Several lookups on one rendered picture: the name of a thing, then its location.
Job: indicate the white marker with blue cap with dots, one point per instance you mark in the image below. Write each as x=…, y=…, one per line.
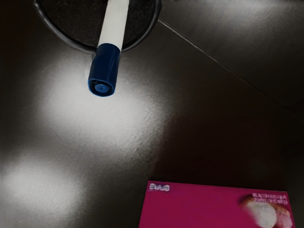
x=108, y=61

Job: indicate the magenta carton box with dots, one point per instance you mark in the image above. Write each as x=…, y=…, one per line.
x=202, y=209

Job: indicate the black mesh pen holder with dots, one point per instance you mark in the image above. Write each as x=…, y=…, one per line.
x=71, y=21

